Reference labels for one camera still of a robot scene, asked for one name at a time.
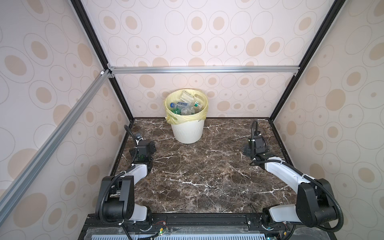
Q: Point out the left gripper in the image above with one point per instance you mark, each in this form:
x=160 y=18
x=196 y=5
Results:
x=151 y=147

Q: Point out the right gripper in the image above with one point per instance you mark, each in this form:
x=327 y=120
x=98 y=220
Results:
x=247 y=150

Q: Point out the clear crushed bottle white cap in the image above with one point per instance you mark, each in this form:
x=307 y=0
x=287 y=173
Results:
x=187 y=111

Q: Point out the soda water bottle blue cap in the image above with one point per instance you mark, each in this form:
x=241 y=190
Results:
x=180 y=105

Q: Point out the green bottle yellow cap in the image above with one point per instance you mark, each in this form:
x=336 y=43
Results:
x=176 y=111

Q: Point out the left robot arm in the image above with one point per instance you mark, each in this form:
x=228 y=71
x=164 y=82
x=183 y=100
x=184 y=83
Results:
x=116 y=200

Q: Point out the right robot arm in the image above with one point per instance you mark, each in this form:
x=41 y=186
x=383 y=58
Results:
x=316 y=205

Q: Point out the white plastic waste bin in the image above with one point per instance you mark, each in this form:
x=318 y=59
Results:
x=189 y=132

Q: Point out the yellow bin liner bag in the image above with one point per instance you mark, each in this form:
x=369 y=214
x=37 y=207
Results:
x=175 y=119

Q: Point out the horizontal aluminium rail back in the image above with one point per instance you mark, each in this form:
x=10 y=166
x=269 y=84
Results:
x=112 y=71

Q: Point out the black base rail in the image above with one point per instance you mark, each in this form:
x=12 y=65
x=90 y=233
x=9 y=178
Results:
x=200 y=227

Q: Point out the black frame post left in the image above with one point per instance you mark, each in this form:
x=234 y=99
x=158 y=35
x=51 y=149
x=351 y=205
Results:
x=96 y=44

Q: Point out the black frame post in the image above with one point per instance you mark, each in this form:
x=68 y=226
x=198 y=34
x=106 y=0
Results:
x=313 y=47
x=96 y=44

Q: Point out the aluminium rail left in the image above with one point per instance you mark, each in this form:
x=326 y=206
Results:
x=20 y=185

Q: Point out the black frame post right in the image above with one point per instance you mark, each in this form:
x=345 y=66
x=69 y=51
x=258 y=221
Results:
x=313 y=47

